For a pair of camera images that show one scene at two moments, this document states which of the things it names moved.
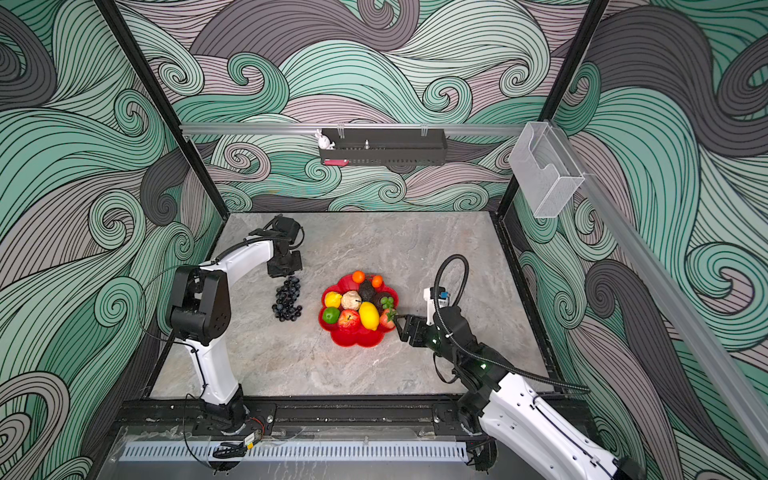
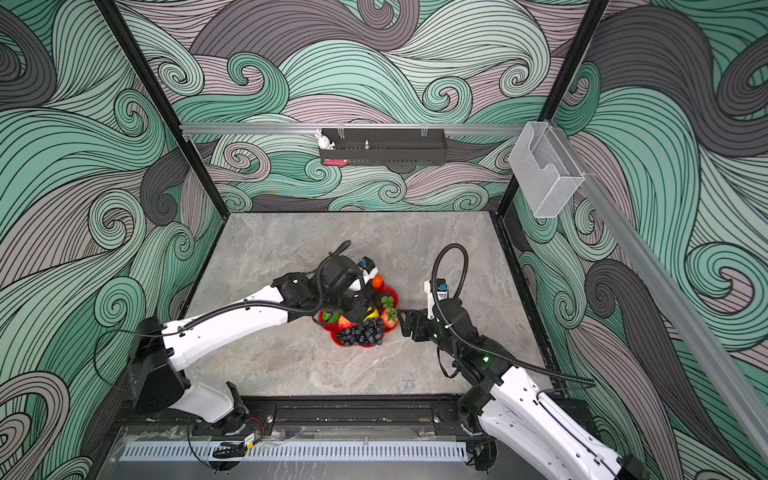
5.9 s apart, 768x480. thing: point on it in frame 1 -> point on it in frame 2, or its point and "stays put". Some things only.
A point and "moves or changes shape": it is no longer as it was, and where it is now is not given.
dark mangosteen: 384,300 stays put
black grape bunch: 286,295 moves or changes shape
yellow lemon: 369,315 stays put
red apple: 349,319 stays put
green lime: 331,315 stays put
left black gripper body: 292,265 -> 352,307
